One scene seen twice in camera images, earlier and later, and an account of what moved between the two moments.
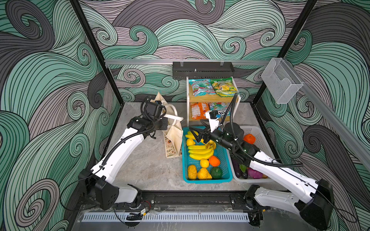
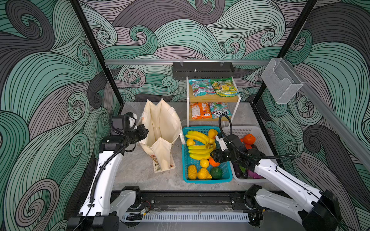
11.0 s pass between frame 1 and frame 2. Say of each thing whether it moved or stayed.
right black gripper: moved
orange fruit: stayed
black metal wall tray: stayed
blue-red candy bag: stayed
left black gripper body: moved
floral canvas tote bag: moved
